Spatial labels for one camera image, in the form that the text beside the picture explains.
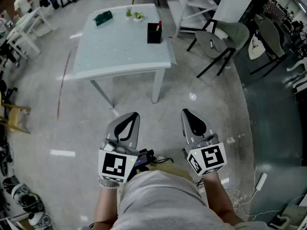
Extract white power strip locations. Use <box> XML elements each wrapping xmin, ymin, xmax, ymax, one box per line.
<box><xmin>255</xmin><ymin>172</ymin><xmax>268</xmax><ymax>191</ymax></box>

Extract white metal shelf rack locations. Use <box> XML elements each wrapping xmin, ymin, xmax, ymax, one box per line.
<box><xmin>166</xmin><ymin>0</ymin><xmax>227</xmax><ymax>38</ymax></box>

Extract black waist-worn device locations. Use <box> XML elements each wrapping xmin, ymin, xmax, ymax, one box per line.
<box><xmin>133</xmin><ymin>149</ymin><xmax>155</xmax><ymax>174</ymax></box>

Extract person's right forearm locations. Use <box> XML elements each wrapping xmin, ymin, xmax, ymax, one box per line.
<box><xmin>202</xmin><ymin>172</ymin><xmax>243</xmax><ymax>225</ymax></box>

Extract small white side table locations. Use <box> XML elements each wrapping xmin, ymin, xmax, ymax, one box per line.
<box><xmin>6</xmin><ymin>7</ymin><xmax>52</xmax><ymax>61</ymax></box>

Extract white cloth bag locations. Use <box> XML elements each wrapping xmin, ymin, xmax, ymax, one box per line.
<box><xmin>248</xmin><ymin>36</ymin><xmax>266</xmax><ymax>59</ymax></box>

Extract yellow wooden chair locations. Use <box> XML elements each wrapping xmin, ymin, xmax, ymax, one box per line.
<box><xmin>0</xmin><ymin>103</ymin><xmax>32</xmax><ymax>134</ymax></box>

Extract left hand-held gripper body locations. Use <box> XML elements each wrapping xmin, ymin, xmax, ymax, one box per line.
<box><xmin>97</xmin><ymin>138</ymin><xmax>140</xmax><ymax>184</ymax></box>

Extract grey chair with black legs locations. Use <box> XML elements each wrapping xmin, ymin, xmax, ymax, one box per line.
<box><xmin>249</xmin><ymin>18</ymin><xmax>288</xmax><ymax>78</ymax></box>
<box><xmin>186</xmin><ymin>19</ymin><xmax>250</xmax><ymax>79</ymax></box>

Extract person's khaki trousers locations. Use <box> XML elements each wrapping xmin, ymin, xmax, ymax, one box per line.
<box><xmin>146</xmin><ymin>163</ymin><xmax>195</xmax><ymax>184</ymax></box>

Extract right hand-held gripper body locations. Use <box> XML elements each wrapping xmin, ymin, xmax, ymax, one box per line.
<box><xmin>183</xmin><ymin>134</ymin><xmax>227</xmax><ymax>177</ymax></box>

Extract person's left forearm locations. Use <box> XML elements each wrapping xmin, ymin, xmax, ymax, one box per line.
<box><xmin>93</xmin><ymin>184</ymin><xmax>120</xmax><ymax>230</ymax></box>

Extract dark green packet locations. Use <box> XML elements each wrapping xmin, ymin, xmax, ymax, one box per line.
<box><xmin>93</xmin><ymin>11</ymin><xmax>113</xmax><ymax>26</ymax></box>

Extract black square pen holder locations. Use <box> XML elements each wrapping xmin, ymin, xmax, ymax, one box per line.
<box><xmin>147</xmin><ymin>23</ymin><xmax>163</xmax><ymax>44</ymax></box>

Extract leafy potted plant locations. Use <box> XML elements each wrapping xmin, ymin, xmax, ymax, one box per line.
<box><xmin>132</xmin><ymin>12</ymin><xmax>145</xmax><ymax>23</ymax></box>

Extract white table with patterned cloth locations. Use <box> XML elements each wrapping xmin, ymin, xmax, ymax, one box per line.
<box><xmin>71</xmin><ymin>3</ymin><xmax>177</xmax><ymax>109</ymax></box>

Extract person's grey shirt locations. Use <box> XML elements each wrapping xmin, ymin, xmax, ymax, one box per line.
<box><xmin>112</xmin><ymin>170</ymin><xmax>272</xmax><ymax>230</ymax></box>

